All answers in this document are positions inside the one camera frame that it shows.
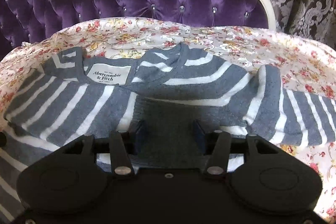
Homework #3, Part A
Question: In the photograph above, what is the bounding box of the floral bed sheet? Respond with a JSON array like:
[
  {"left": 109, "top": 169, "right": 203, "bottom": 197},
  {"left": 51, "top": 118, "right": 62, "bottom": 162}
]
[{"left": 0, "top": 16, "right": 336, "bottom": 224}]

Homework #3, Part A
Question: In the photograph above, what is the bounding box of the grey white striped sweater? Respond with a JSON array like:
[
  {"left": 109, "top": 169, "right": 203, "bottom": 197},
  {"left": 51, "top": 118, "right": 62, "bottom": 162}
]
[{"left": 1, "top": 43, "right": 335, "bottom": 223}]

